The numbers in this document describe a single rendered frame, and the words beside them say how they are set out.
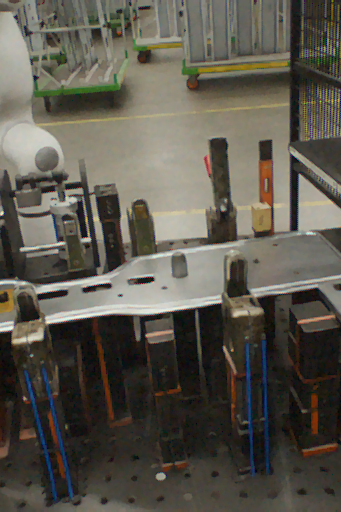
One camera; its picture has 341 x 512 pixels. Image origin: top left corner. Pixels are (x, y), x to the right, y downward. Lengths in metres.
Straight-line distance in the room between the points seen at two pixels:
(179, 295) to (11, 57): 0.74
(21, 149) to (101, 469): 0.79
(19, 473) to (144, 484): 0.25
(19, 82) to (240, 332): 0.87
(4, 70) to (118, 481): 0.96
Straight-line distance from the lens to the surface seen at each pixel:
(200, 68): 7.77
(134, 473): 1.21
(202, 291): 1.12
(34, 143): 1.55
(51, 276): 1.34
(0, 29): 1.57
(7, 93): 1.57
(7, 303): 1.18
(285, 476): 1.19
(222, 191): 1.30
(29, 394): 1.04
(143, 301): 1.11
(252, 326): 0.98
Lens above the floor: 1.56
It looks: 27 degrees down
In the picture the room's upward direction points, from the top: 6 degrees counter-clockwise
